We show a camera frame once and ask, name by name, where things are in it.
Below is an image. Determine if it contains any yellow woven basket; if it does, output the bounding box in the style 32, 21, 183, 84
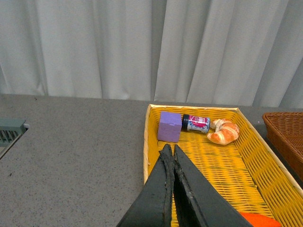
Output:
143, 104, 303, 227

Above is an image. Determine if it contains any white curtain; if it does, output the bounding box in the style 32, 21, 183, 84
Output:
0, 0, 303, 108

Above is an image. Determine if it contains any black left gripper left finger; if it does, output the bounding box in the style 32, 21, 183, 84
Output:
117, 144, 175, 227

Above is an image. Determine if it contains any brown wicker basket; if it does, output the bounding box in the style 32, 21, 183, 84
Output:
262, 112, 303, 179

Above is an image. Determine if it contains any toy carrot with leaves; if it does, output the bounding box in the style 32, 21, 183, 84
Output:
240, 212, 282, 227

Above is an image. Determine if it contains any grey-green plastic crate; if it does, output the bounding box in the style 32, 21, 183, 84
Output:
0, 118, 27, 158

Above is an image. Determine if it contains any small labelled jar black lid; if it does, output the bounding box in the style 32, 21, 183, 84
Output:
181, 114, 210, 134

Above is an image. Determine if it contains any toy croissant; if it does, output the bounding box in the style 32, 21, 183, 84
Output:
206, 119, 240, 145

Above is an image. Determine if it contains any purple cube block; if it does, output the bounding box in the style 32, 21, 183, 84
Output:
157, 111, 182, 143

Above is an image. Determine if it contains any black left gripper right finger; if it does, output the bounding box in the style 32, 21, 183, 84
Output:
174, 145, 252, 227

